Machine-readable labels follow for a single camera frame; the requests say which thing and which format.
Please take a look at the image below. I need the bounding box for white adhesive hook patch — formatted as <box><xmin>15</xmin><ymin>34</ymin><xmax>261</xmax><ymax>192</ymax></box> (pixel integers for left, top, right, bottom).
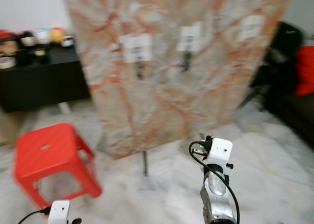
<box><xmin>122</xmin><ymin>34</ymin><xmax>153</xmax><ymax>64</ymax></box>
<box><xmin>178</xmin><ymin>24</ymin><xmax>203</xmax><ymax>52</ymax></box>
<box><xmin>238</xmin><ymin>15</ymin><xmax>264</xmax><ymax>42</ymax></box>

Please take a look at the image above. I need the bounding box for light wooden cabinet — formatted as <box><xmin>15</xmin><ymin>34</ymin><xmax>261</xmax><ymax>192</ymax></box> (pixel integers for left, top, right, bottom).
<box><xmin>0</xmin><ymin>110</ymin><xmax>16</xmax><ymax>144</ymax></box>

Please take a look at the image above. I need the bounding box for black low cabinet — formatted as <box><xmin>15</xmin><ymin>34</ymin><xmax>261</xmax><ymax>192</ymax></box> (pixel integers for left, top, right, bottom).
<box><xmin>0</xmin><ymin>44</ymin><xmax>92</xmax><ymax>113</ymax></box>

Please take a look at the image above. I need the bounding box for red hat toy figure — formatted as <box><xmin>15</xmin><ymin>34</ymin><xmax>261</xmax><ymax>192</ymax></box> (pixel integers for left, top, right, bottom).
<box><xmin>0</xmin><ymin>30</ymin><xmax>21</xmax><ymax>58</ymax></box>

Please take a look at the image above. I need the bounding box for red plastic stool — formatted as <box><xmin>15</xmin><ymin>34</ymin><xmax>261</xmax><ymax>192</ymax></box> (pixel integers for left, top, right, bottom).
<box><xmin>14</xmin><ymin>123</ymin><xmax>103</xmax><ymax>210</ymax></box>

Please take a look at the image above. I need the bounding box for black hair toy figure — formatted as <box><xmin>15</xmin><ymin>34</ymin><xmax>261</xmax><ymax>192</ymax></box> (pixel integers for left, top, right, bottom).
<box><xmin>20</xmin><ymin>31</ymin><xmax>36</xmax><ymax>49</ymax></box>

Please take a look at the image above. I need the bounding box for white blue toy figure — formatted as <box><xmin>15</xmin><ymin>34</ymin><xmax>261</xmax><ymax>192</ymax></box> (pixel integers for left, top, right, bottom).
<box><xmin>35</xmin><ymin>28</ymin><xmax>52</xmax><ymax>45</ymax></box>

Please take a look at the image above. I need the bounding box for orange yellow toy figure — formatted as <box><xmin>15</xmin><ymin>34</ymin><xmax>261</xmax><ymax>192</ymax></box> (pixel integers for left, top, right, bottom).
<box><xmin>51</xmin><ymin>27</ymin><xmax>66</xmax><ymax>45</ymax></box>

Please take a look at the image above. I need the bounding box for small white cup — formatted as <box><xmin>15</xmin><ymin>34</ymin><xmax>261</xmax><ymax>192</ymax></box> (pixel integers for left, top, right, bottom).
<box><xmin>62</xmin><ymin>36</ymin><xmax>75</xmax><ymax>48</ymax></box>

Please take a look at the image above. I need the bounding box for dark silver key bunch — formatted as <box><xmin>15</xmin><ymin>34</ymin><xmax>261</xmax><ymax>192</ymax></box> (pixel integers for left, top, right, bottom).
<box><xmin>135</xmin><ymin>61</ymin><xmax>145</xmax><ymax>80</ymax></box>

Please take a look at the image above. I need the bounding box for orange marble pattern board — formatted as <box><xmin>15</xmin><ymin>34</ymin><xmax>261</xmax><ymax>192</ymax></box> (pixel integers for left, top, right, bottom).
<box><xmin>61</xmin><ymin>0</ymin><xmax>295</xmax><ymax>160</ymax></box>

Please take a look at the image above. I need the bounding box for key bunch with purple key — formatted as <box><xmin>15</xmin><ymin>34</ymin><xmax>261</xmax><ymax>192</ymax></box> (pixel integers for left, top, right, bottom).
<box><xmin>180</xmin><ymin>51</ymin><xmax>192</xmax><ymax>72</ymax></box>

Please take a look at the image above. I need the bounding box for black chair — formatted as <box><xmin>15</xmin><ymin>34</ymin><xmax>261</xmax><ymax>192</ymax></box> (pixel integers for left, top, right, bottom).
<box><xmin>250</xmin><ymin>21</ymin><xmax>314</xmax><ymax>152</ymax></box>

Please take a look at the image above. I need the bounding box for red cushion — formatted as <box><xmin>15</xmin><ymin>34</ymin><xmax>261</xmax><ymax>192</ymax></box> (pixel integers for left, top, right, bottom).
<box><xmin>295</xmin><ymin>46</ymin><xmax>314</xmax><ymax>96</ymax></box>

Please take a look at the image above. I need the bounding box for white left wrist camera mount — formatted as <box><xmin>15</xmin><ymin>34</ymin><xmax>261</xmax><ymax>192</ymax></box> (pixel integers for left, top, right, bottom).
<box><xmin>48</xmin><ymin>200</ymin><xmax>71</xmax><ymax>224</ymax></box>

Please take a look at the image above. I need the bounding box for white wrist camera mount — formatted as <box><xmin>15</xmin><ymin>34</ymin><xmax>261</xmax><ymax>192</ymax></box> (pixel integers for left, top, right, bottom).
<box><xmin>206</xmin><ymin>138</ymin><xmax>233</xmax><ymax>167</ymax></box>
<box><xmin>48</xmin><ymin>200</ymin><xmax>71</xmax><ymax>224</ymax></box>

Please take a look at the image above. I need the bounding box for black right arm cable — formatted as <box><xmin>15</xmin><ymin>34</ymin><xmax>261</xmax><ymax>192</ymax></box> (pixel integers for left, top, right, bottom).
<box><xmin>188</xmin><ymin>135</ymin><xmax>240</xmax><ymax>224</ymax></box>

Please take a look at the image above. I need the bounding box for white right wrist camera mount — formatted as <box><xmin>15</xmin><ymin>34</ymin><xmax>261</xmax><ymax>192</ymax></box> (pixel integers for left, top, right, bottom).
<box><xmin>206</xmin><ymin>138</ymin><xmax>233</xmax><ymax>167</ymax></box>

